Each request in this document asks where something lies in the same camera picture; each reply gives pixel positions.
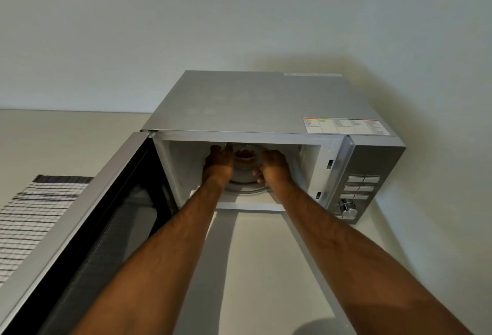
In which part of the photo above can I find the person's right hand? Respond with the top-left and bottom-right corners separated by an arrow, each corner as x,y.
252,149 -> 295,190

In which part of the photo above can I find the person's left hand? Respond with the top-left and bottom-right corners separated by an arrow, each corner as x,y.
201,145 -> 236,190

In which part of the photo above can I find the clear glass bowl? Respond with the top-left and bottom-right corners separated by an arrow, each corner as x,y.
230,144 -> 268,185

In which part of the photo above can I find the silver microwave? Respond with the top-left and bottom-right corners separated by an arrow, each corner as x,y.
0,70 -> 407,335

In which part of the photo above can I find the person's right forearm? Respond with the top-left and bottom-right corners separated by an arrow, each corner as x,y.
265,178 -> 474,335

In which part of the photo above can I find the person's left forearm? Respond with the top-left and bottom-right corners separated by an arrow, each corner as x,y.
71,178 -> 231,335

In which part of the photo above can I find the glass microwave turntable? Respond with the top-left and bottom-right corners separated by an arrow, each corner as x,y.
224,180 -> 274,196

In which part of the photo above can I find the white table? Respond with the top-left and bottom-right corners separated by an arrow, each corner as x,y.
0,109 -> 423,335

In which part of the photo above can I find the black white striped placemat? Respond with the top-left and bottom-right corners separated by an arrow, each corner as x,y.
0,175 -> 94,285

